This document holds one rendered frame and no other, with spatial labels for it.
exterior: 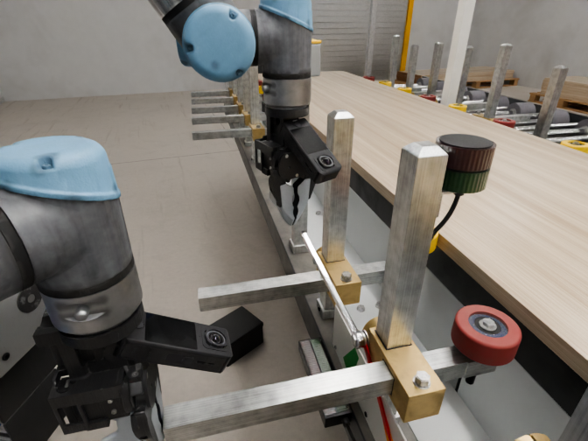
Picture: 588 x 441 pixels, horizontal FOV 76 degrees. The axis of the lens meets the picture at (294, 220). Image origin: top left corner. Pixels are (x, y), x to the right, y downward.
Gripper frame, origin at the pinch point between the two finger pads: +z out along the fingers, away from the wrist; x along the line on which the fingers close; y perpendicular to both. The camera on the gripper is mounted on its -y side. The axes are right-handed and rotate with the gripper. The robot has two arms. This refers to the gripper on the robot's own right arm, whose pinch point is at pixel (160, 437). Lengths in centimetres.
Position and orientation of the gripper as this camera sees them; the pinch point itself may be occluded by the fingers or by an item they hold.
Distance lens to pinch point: 53.3
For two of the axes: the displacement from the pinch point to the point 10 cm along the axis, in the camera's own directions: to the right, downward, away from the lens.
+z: 0.0, 8.8, 4.7
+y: -9.7, 1.1, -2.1
